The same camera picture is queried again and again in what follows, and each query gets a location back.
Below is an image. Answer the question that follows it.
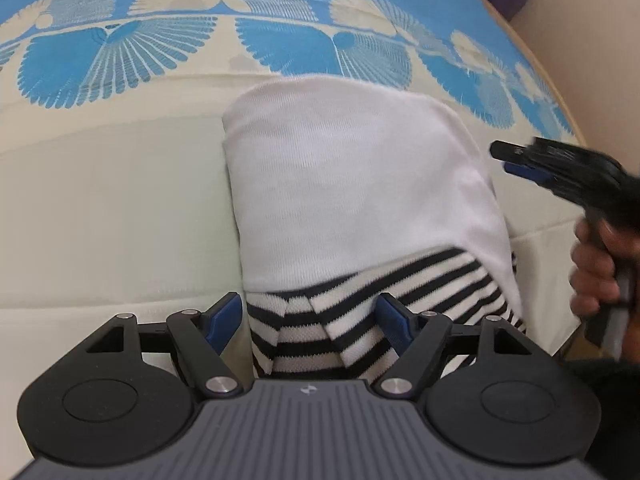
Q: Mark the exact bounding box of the black white striped garment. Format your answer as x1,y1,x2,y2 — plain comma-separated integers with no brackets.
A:
222,76,523,382

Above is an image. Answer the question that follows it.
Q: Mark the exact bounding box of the person's right hand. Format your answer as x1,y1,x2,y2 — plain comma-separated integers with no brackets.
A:
570,219,639,318

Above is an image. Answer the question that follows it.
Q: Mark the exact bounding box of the blue cream patterned bedspread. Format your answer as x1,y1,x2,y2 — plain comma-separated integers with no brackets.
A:
1,0,582,478

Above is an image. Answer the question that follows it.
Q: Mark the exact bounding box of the wooden bed frame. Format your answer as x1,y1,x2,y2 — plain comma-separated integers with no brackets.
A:
429,0,591,146

